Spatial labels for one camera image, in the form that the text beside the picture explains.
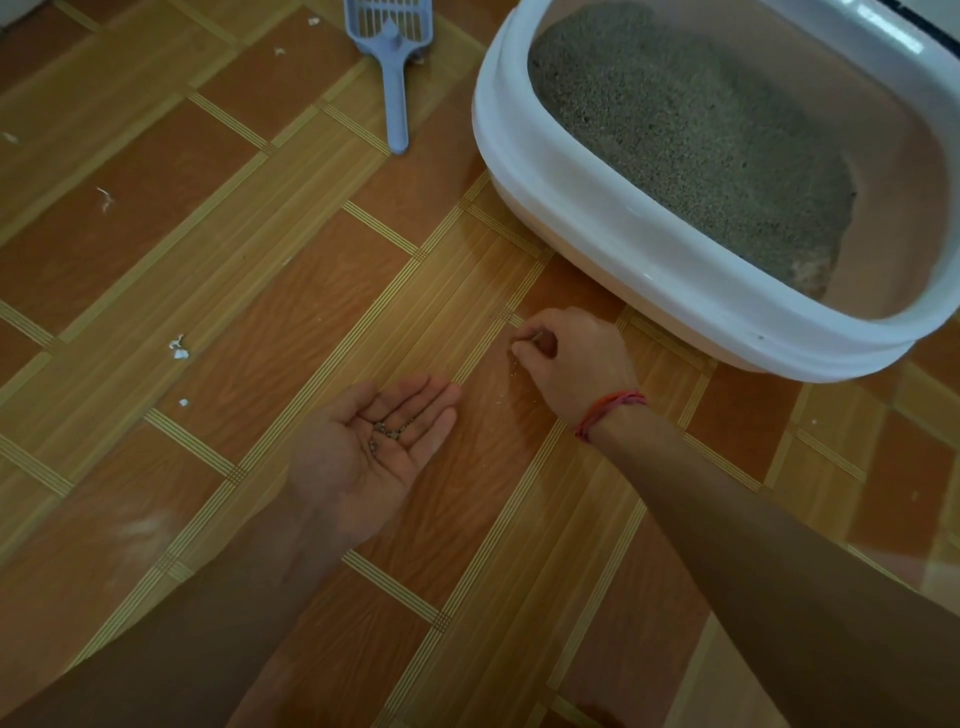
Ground person's left forearm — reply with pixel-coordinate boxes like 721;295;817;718
0;495;361;728

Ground blue litter scoop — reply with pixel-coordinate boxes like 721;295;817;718
343;0;435;156

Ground person's right hand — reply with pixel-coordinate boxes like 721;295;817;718
511;306;640;432

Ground person's left hand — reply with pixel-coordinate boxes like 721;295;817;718
288;375;464;547

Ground person's right forearm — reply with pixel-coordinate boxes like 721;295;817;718
588;403;960;728

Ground grey cat litter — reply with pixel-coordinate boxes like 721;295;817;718
527;2;858;300

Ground red thread bracelet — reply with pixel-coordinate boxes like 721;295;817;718
574;390;648;444

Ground white cat litter box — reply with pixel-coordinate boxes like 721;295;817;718
471;0;960;384

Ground grey litter granules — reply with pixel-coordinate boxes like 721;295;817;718
366;418;415;454

